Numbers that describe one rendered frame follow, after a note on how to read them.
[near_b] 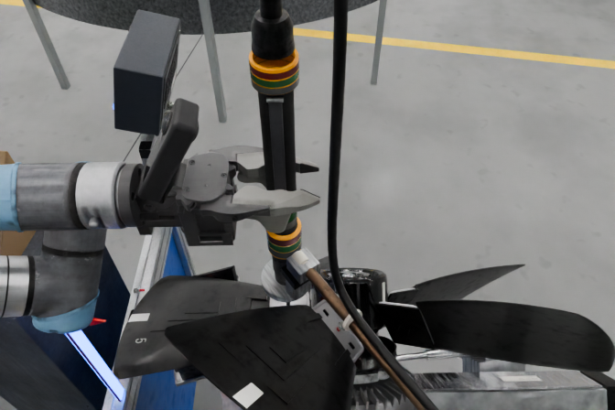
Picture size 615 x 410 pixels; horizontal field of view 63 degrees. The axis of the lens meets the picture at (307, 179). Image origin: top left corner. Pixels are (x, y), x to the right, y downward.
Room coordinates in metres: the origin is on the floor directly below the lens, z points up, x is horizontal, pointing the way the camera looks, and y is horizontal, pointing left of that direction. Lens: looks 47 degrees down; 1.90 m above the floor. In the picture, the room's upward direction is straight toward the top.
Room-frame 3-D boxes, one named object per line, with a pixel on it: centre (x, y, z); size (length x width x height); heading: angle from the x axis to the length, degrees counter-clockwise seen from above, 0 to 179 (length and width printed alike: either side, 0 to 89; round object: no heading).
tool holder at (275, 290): (0.36, 0.02, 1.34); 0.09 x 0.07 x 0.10; 36
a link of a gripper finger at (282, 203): (0.34, 0.03, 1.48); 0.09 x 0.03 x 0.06; 81
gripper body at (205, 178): (0.37, 0.14, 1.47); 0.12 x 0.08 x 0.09; 91
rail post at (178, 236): (0.90, 0.40, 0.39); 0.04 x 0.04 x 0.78; 1
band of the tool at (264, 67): (0.37, 0.03, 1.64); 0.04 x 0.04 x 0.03
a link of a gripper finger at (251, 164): (0.40, 0.04, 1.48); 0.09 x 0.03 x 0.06; 101
